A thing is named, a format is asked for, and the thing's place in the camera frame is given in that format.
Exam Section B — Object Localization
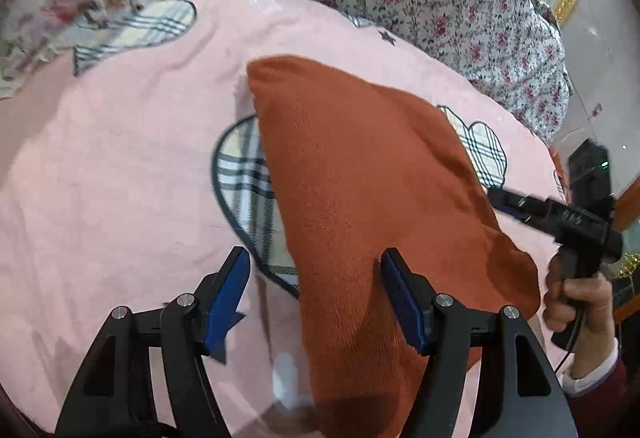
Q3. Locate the person's right forearm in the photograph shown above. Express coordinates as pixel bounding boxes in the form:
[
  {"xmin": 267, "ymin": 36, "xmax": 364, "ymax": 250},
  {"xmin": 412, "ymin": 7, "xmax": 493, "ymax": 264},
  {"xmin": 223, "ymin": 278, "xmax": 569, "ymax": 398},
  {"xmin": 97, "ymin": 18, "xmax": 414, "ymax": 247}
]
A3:
[{"xmin": 559, "ymin": 337, "xmax": 640, "ymax": 421}]

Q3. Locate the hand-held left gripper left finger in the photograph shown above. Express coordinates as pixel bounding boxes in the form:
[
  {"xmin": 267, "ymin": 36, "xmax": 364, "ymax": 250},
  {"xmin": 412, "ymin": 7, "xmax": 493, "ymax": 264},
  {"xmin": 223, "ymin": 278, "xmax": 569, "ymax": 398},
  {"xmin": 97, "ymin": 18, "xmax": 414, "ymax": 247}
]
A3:
[{"xmin": 54, "ymin": 245, "xmax": 252, "ymax": 438}]

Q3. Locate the brown wooden furniture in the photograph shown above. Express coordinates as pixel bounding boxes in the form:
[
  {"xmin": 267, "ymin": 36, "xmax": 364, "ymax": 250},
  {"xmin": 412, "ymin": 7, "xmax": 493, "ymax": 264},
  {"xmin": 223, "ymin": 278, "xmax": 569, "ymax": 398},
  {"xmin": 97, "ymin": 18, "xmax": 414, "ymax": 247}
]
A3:
[{"xmin": 611, "ymin": 178, "xmax": 640, "ymax": 325}]

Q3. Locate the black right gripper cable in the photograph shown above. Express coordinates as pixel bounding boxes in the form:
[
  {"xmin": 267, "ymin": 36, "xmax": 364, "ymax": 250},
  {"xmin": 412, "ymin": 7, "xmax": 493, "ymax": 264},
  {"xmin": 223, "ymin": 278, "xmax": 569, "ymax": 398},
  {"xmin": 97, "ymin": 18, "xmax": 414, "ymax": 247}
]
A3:
[{"xmin": 552, "ymin": 307, "xmax": 587, "ymax": 375}]

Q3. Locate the orange knitted sweater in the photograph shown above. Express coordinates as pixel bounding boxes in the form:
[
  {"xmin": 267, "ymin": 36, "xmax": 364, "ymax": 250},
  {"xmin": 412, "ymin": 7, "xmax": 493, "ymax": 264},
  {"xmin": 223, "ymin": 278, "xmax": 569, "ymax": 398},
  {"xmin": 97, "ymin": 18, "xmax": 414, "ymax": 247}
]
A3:
[{"xmin": 247, "ymin": 56, "xmax": 542, "ymax": 438}]

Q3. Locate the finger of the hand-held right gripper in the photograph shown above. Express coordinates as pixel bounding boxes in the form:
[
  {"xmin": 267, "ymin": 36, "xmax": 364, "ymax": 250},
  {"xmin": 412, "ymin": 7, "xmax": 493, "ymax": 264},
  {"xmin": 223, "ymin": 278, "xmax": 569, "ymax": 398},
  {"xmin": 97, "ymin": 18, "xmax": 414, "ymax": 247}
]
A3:
[{"xmin": 487, "ymin": 187, "xmax": 553, "ymax": 233}]

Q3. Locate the black electronic box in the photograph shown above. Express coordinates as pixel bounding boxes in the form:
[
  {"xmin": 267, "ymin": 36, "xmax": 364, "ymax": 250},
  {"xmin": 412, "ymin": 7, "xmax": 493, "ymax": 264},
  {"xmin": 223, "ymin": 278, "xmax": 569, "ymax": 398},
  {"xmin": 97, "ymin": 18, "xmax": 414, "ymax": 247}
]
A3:
[{"xmin": 567, "ymin": 139, "xmax": 614, "ymax": 208}]

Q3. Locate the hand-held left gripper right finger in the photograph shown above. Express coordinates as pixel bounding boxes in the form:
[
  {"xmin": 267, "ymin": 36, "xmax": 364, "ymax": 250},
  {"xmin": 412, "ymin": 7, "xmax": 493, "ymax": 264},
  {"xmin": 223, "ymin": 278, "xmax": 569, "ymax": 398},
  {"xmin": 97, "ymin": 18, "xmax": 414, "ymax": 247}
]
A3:
[{"xmin": 379, "ymin": 247, "xmax": 580, "ymax": 438}]

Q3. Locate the person's right hand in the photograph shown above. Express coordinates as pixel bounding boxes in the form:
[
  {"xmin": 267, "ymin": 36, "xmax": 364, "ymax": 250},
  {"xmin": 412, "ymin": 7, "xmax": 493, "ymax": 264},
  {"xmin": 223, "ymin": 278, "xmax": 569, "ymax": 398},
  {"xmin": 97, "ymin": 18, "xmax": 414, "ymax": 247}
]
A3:
[{"xmin": 542, "ymin": 258, "xmax": 619, "ymax": 381}]

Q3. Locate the pale floral pillow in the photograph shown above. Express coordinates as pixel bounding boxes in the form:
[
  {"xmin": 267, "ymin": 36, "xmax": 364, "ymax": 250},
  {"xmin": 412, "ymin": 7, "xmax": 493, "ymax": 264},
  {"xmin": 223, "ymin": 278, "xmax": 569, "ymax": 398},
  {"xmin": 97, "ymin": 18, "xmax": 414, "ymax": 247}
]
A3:
[{"xmin": 0, "ymin": 0, "xmax": 216, "ymax": 99}]

